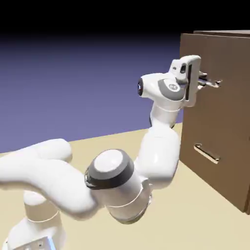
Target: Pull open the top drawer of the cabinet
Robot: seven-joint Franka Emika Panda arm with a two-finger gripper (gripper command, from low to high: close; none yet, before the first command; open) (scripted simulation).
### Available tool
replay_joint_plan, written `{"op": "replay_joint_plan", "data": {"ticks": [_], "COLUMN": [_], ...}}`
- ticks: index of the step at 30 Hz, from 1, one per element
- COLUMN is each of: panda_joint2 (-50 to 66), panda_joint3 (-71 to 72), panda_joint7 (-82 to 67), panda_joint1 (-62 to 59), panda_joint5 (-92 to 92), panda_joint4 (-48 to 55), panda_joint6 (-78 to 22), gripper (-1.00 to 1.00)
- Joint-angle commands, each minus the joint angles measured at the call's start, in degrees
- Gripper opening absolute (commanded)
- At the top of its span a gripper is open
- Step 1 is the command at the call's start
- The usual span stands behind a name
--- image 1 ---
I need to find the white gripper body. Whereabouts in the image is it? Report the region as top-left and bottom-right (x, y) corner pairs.
(180, 55), (202, 108)

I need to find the brown drawer front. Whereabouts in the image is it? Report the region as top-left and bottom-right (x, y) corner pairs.
(179, 117), (250, 216)
(179, 32), (250, 141)

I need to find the pale metal drawer handle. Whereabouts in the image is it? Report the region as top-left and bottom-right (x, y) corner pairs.
(198, 76), (223, 89)
(193, 144), (221, 165)

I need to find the brown wooden cabinet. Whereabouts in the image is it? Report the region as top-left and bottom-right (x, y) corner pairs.
(179, 30), (250, 216)

